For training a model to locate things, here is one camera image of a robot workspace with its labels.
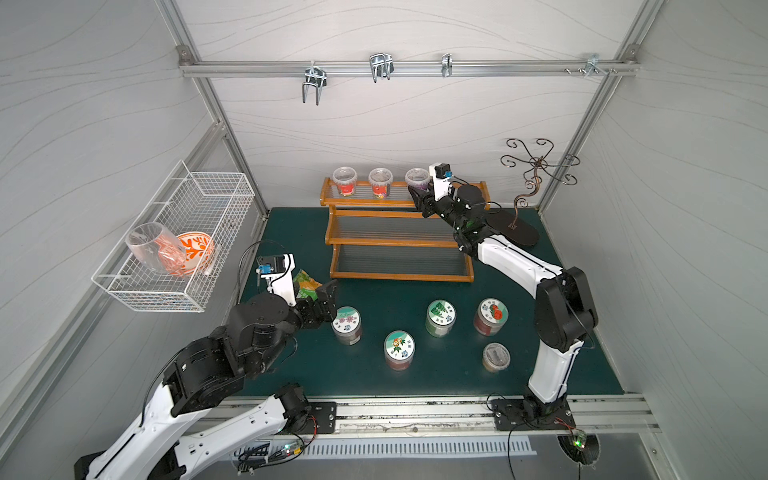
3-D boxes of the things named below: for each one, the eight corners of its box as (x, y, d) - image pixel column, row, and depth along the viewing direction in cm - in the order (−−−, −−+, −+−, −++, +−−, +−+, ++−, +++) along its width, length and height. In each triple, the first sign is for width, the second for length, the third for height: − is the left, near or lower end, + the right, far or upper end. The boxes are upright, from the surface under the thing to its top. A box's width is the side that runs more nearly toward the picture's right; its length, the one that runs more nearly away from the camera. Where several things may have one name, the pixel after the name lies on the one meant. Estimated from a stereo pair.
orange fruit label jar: (384, 370, 82) (384, 361, 76) (385, 340, 87) (384, 329, 81) (414, 370, 82) (416, 361, 76) (413, 340, 87) (414, 329, 81)
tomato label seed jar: (475, 336, 87) (480, 327, 82) (470, 308, 93) (474, 297, 88) (506, 336, 87) (513, 327, 82) (498, 308, 93) (505, 297, 88)
